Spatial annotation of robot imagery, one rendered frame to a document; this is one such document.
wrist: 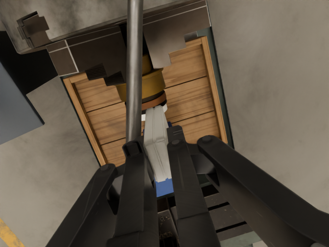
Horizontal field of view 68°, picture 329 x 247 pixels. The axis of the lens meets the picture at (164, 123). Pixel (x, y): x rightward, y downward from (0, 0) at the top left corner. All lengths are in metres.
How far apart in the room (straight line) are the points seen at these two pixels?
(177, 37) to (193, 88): 0.27
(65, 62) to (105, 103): 0.34
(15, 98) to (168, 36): 0.58
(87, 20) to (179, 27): 0.17
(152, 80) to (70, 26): 0.17
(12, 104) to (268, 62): 1.43
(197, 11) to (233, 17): 1.21
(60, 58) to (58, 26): 0.05
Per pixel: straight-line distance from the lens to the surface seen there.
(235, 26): 1.63
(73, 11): 0.28
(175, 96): 0.65
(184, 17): 0.41
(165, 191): 0.50
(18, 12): 0.33
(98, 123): 0.67
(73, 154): 1.75
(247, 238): 0.94
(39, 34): 0.32
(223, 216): 0.77
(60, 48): 0.33
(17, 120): 0.88
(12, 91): 0.86
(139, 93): 0.19
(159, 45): 0.41
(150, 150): 0.15
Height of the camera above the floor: 1.51
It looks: 68 degrees down
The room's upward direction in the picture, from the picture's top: 162 degrees clockwise
